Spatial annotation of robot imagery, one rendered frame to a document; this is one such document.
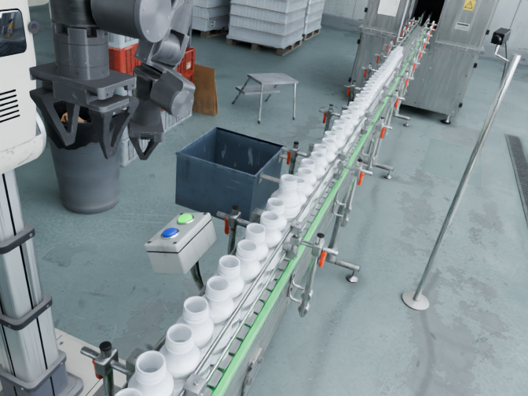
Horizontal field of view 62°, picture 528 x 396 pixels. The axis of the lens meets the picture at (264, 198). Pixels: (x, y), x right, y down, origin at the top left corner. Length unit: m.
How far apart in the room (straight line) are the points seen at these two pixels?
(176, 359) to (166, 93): 0.46
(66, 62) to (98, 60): 0.03
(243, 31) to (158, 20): 7.26
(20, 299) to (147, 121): 0.65
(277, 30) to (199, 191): 6.06
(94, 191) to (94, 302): 0.80
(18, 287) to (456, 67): 5.01
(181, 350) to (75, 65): 0.39
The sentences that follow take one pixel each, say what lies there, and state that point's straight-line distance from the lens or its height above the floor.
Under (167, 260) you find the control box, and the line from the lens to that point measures 0.90.
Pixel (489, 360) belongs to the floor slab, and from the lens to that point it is 2.57.
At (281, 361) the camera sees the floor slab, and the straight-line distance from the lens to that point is 2.15.
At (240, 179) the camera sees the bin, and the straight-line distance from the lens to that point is 1.53.
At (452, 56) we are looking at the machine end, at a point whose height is 0.76.
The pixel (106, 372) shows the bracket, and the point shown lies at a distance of 0.74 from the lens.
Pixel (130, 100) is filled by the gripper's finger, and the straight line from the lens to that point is 0.56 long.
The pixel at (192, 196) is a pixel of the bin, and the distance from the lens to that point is 1.66.
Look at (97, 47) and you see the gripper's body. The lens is 0.54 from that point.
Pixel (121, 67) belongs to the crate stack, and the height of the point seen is 0.76.
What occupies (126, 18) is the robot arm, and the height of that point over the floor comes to 1.57.
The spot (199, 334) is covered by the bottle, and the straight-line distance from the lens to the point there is 0.70.
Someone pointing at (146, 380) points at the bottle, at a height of 1.15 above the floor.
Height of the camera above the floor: 1.65
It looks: 31 degrees down
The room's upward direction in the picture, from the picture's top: 8 degrees clockwise
